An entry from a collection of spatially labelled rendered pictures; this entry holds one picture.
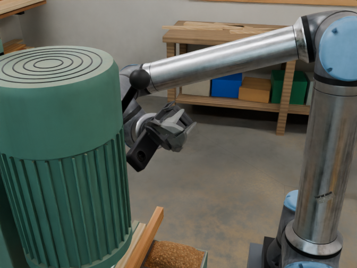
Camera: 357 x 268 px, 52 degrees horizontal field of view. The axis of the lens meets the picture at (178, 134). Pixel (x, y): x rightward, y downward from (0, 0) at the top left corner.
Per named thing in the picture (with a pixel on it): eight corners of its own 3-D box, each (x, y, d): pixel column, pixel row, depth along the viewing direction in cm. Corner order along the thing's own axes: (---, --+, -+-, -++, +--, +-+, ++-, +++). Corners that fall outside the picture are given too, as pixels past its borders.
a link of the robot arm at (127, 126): (111, 131, 101) (135, 157, 103) (121, 128, 90) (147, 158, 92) (136, 109, 104) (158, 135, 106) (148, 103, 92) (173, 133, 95)
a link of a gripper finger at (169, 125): (188, 101, 68) (171, 107, 77) (167, 123, 67) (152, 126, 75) (199, 113, 69) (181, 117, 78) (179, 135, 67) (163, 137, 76)
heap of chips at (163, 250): (196, 279, 90) (196, 268, 88) (143, 266, 94) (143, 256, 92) (204, 252, 98) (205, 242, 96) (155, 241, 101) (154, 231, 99)
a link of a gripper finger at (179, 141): (199, 112, 69) (181, 117, 78) (179, 135, 67) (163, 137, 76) (210, 124, 70) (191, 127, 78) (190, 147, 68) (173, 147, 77)
